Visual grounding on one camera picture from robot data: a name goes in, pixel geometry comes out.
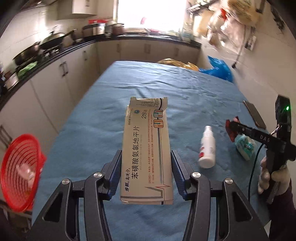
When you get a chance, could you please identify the black power cable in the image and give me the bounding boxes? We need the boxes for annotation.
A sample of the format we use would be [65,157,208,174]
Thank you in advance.
[247,143,265,204]

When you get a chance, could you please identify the green cloth on counter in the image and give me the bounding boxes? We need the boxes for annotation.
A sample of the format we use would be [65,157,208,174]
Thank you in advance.
[17,61,38,79]

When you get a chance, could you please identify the steel frying pan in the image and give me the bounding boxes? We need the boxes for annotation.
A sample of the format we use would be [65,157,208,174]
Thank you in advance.
[13,42,40,66]

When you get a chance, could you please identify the long white barcode box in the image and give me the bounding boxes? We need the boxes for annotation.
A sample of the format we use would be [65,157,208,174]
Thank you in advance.
[120,97,174,205]

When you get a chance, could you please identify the upper wall cabinets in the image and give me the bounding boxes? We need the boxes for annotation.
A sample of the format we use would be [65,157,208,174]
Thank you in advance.
[57,0,98,20]

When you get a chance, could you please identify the red snack packet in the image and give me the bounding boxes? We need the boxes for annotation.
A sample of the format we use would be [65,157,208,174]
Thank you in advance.
[225,116,240,142]

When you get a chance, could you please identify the right white gloved hand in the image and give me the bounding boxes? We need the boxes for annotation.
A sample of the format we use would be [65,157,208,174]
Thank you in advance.
[257,157,290,196]

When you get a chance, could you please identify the white spray bottle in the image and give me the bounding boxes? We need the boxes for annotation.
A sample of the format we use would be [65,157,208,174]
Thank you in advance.
[198,126,216,169]

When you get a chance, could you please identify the blue plastic bag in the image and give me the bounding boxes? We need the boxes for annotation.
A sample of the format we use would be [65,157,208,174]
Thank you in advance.
[199,56,233,83]

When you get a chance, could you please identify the yellow plastic bag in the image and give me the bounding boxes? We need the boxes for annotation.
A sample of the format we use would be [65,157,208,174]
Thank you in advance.
[157,58,199,71]

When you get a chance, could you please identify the blue table cloth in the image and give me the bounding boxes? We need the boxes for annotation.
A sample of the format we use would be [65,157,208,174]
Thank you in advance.
[28,61,268,240]

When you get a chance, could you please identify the lower kitchen cabinets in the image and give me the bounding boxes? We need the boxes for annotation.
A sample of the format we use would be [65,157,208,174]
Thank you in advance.
[1,38,201,150]

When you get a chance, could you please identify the black smartphone amber case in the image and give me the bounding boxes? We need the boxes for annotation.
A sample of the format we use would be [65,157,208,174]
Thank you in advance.
[243,100,266,130]

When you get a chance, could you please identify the hanging plastic bags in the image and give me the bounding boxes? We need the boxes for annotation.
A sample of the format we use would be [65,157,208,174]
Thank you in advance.
[189,0,262,50]

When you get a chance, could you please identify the silver rice cooker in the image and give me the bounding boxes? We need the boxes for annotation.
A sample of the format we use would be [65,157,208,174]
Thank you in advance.
[82,23,105,39]

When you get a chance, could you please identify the black wok with lid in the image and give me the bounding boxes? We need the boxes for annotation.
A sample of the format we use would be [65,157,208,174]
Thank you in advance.
[39,29,77,50]

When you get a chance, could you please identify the red mesh basket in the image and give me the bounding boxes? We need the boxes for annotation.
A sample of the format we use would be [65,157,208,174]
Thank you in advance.
[1,133,47,212]

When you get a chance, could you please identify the brown pot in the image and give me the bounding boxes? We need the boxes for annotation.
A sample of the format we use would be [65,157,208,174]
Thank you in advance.
[105,21,125,37]

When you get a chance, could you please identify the green tissue pack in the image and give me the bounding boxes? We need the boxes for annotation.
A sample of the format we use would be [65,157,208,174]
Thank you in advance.
[235,135,256,161]

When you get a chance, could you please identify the white plastic wrap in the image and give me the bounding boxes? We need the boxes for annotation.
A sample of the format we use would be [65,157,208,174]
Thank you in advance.
[16,163,36,189]

